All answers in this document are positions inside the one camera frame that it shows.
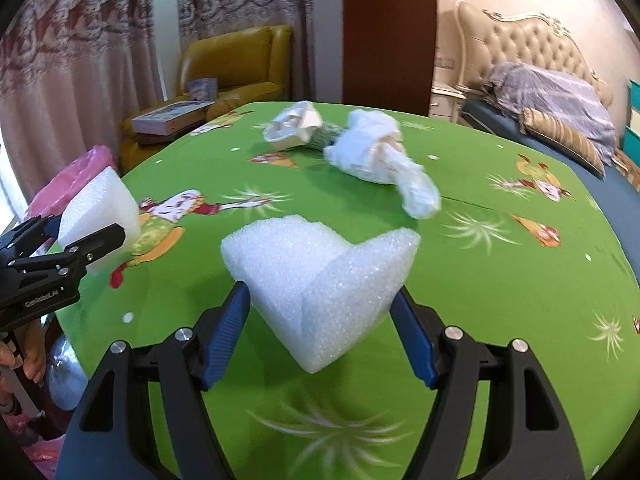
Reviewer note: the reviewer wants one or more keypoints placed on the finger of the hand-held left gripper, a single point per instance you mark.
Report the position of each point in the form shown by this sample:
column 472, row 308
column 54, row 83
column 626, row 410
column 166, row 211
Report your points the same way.
column 95, row 245
column 30, row 235

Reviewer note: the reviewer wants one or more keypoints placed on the white foam block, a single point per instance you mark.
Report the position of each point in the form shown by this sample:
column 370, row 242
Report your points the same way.
column 95, row 205

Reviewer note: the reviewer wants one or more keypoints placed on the large crumpled white bag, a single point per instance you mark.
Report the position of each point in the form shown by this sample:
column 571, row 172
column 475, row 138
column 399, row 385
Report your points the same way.
column 365, row 150

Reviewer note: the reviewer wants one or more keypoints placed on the beige lace curtain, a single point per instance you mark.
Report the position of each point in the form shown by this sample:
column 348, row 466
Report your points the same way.
column 240, row 0
column 75, row 85

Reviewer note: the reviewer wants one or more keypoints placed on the pink plastic bin bag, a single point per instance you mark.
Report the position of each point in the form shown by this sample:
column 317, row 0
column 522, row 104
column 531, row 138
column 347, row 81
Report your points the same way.
column 85, row 165

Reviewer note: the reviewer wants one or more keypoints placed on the brown wooden wardrobe panel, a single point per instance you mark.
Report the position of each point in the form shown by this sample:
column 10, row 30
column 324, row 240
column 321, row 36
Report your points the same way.
column 385, row 35

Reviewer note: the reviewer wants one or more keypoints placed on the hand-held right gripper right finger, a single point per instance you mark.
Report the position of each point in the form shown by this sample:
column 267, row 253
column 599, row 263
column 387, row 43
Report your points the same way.
column 412, row 335

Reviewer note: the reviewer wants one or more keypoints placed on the yellow leather armchair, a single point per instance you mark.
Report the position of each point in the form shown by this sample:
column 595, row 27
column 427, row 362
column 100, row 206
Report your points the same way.
column 235, row 55

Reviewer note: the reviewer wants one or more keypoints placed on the white foam corner piece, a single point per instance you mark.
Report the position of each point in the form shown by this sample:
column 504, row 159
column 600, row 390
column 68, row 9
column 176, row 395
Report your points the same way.
column 325, row 300

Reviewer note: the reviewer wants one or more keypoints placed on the green patterned wrapper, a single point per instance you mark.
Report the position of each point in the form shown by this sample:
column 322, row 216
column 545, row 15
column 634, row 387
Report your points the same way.
column 327, row 137

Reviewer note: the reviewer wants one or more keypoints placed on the person's left hand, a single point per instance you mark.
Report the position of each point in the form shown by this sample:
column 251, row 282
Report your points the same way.
column 34, row 355

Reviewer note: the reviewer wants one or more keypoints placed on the flat white cardboard box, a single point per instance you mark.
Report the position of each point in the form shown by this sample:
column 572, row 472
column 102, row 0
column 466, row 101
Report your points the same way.
column 170, row 117

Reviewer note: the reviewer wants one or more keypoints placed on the small crumpled white bag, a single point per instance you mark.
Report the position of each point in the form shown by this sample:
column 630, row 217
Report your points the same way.
column 290, row 125

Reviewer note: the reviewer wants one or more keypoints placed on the striped brown pillow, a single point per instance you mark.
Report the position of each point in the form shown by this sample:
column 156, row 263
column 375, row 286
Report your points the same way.
column 560, row 137

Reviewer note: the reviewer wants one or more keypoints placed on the white nightstand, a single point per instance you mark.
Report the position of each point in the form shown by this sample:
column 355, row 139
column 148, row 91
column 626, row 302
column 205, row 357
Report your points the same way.
column 445, row 102

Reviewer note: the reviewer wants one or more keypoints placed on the small pale blue box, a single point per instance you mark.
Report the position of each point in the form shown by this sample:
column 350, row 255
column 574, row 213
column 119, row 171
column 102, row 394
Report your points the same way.
column 202, row 89

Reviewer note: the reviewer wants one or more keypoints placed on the grey purple blanket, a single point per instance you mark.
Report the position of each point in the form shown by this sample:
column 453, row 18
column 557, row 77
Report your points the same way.
column 560, row 95

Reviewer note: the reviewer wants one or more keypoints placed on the pink floral cloth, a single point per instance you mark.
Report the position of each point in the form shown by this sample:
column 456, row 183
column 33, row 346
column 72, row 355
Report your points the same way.
column 45, row 455

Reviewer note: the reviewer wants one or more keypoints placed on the silver plastic bag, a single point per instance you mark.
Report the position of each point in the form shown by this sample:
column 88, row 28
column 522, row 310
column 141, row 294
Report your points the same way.
column 67, row 375

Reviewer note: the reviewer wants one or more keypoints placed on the beige tufted bed headboard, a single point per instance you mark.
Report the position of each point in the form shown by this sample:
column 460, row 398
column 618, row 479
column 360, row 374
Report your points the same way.
column 525, row 40

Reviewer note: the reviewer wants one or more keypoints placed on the green printed tablecloth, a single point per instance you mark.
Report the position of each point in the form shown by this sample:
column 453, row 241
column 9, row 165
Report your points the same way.
column 500, row 285

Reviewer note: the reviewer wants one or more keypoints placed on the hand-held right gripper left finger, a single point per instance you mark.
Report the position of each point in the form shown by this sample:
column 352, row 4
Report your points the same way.
column 230, row 325

